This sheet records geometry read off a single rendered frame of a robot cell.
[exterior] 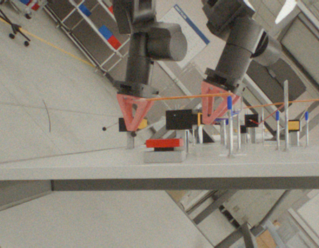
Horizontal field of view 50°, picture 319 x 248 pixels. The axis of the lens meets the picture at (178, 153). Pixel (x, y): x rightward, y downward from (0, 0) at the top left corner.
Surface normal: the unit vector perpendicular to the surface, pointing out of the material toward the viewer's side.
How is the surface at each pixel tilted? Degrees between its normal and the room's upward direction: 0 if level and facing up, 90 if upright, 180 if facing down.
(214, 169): 90
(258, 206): 90
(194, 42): 90
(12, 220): 0
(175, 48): 58
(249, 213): 90
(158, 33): 134
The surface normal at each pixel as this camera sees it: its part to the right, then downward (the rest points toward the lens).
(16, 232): 0.74, -0.66
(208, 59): -0.11, 0.07
